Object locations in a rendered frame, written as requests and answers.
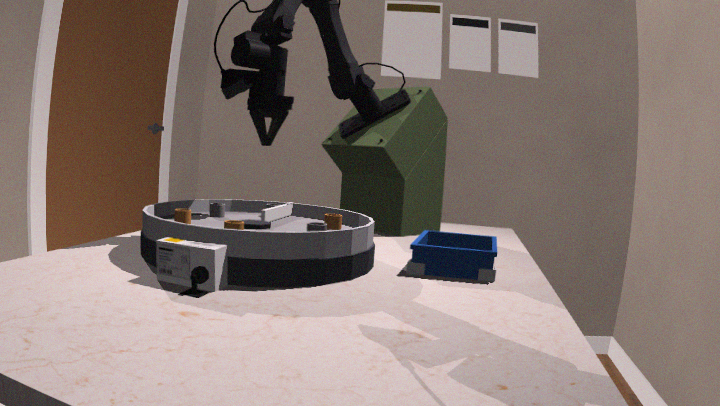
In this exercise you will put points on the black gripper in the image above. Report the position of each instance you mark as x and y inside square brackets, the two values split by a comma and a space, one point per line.
[269, 109]

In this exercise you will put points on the bronze bushing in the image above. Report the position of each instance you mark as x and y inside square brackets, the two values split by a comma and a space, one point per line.
[227, 225]
[183, 217]
[334, 222]

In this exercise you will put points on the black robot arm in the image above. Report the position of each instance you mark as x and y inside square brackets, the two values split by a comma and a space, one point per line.
[347, 79]

